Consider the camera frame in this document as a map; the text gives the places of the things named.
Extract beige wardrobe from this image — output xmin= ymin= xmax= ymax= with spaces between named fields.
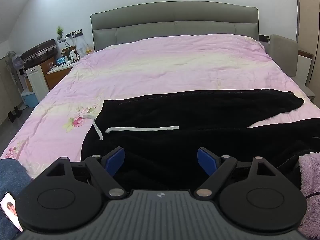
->
xmin=295 ymin=0 xmax=320 ymax=92

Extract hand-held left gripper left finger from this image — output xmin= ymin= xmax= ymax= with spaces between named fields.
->
xmin=41 ymin=147 xmax=126 ymax=200

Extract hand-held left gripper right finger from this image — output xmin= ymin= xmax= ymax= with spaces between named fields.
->
xmin=195 ymin=147 xmax=283 ymax=201

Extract purple fuzzy cloth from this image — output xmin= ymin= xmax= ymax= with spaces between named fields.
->
xmin=298 ymin=152 xmax=320 ymax=240

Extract white slatted cabinet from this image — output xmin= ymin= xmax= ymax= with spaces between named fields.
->
xmin=25 ymin=65 xmax=50 ymax=102

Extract pink floral blanket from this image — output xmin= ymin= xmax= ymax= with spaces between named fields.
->
xmin=0 ymin=34 xmax=320 ymax=180

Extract person's blue jeans leg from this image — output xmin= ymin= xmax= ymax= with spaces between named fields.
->
xmin=0 ymin=158 xmax=33 ymax=240

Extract dark brown suitcase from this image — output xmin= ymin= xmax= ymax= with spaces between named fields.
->
xmin=20 ymin=39 xmax=57 ymax=68

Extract light blue bin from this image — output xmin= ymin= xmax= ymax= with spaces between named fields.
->
xmin=21 ymin=89 xmax=39 ymax=108

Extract black charging cable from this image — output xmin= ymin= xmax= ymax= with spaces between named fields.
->
xmin=64 ymin=34 xmax=81 ymax=63

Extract smartphone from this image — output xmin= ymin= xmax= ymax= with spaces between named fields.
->
xmin=0 ymin=192 xmax=24 ymax=233

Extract grey upholstered headboard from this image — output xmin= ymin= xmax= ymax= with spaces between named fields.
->
xmin=90 ymin=1 xmax=259 ymax=53

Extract black shoes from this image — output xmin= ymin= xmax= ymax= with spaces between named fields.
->
xmin=7 ymin=106 xmax=23 ymax=123

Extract black pants with white drawstring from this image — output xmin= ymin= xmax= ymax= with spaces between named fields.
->
xmin=80 ymin=89 xmax=320 ymax=192

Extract brown wooden nightstand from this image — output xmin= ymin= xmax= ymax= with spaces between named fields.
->
xmin=46 ymin=55 xmax=81 ymax=90

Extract standing fan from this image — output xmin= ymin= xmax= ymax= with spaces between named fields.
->
xmin=5 ymin=51 xmax=25 ymax=110

